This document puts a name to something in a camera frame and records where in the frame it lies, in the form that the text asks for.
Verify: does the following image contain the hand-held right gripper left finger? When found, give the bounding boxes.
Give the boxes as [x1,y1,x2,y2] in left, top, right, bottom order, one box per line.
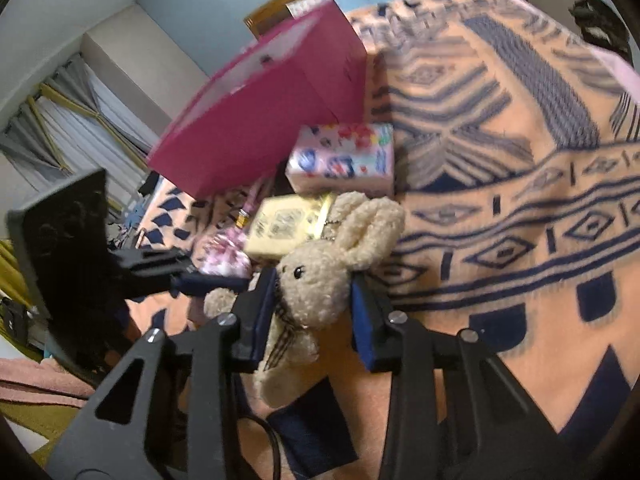
[45,266,280,480]

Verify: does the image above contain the dark object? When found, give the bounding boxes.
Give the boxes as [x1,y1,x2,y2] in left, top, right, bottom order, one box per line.
[568,0,633,63]

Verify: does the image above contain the white patterned pillow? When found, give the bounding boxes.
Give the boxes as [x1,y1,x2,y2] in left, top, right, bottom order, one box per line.
[286,0,333,21]

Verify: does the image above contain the yellow tissue pack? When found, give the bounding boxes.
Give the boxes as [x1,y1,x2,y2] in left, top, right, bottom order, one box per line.
[243,194,335,261]

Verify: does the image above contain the black cable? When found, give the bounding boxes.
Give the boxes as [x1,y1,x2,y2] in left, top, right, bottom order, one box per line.
[240,412,283,480]

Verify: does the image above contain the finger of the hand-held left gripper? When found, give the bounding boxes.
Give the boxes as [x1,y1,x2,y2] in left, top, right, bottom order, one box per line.
[107,247,249,302]

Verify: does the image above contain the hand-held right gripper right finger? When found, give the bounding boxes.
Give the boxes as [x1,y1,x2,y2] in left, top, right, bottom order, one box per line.
[350,280,576,480]

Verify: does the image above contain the yellow cloth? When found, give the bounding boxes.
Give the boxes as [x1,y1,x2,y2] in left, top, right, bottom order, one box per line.
[0,240,28,308]

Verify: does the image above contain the orange patterned blanket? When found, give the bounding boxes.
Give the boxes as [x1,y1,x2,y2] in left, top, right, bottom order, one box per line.
[125,0,640,480]

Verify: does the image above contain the grey curtains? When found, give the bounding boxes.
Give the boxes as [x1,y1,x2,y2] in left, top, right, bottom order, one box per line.
[0,55,161,211]

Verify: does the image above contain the floral tissue pack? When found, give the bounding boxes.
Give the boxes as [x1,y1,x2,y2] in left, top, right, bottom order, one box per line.
[285,122,396,197]

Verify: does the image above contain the pink storage box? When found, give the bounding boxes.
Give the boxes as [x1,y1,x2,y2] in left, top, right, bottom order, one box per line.
[146,1,371,200]

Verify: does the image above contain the beige bunny plush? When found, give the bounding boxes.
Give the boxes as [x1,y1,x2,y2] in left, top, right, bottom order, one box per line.
[204,191,406,408]

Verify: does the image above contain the pink knit cloth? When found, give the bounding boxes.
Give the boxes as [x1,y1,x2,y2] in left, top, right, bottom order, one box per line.
[0,357,96,408]

